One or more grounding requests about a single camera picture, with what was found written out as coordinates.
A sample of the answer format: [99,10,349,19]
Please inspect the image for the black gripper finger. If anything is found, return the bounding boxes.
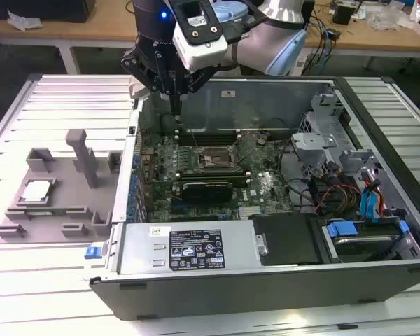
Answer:
[175,66,216,115]
[121,47,176,115]

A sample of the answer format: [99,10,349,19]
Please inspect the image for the wooden desk white frame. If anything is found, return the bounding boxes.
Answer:
[302,10,420,71]
[0,8,141,74]

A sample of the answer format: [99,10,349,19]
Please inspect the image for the multicolour power wire bundle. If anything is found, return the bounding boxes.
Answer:
[313,174,360,215]

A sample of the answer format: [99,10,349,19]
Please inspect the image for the black open PC case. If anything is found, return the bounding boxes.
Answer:
[89,75,420,321]

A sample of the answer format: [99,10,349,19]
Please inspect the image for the black graphics card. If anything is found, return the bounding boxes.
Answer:
[180,180,234,203]

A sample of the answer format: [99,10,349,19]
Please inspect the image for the green motherboard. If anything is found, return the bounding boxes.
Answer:
[138,131,295,223]

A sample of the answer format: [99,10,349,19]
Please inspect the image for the silver chipset heatsink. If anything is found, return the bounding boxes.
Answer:
[239,206,263,220]

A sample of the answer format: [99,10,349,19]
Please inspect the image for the hard disk blue carrier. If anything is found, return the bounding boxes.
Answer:
[321,218,411,263]

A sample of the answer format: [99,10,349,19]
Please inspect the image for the blue data wire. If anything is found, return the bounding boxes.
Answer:
[359,178,383,225]

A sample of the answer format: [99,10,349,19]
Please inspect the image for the large black box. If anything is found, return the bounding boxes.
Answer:
[0,0,96,24]

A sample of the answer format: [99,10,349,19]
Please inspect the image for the black plastic shroud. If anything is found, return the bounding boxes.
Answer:
[248,213,323,267]

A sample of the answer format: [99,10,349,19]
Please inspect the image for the silver power supply unit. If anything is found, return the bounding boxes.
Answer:
[118,220,262,274]

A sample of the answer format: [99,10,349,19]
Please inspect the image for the clear plastic bags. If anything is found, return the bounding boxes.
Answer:
[367,3,416,32]

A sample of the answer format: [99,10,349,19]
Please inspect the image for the silver metal drive bracket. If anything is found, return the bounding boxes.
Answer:
[290,132,339,165]

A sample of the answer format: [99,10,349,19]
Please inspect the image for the white wrist camera black mount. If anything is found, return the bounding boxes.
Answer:
[169,0,229,71]

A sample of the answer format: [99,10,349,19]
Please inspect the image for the black RAM slot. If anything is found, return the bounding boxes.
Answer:
[177,174,250,186]
[174,128,241,138]
[176,136,242,146]
[176,169,248,178]

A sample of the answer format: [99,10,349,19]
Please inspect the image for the small black box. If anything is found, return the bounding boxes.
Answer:
[332,2,355,26]

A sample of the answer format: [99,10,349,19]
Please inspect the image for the grey plastic parts rack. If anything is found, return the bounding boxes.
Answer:
[0,128,123,246]

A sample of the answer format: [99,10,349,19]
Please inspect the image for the crumpled white paper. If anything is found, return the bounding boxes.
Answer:
[6,8,43,32]

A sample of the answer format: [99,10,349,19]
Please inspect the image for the silver CPU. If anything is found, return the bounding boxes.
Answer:
[19,180,53,204]

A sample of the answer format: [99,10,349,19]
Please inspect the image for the green RAM stick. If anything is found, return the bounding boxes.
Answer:
[6,208,88,216]

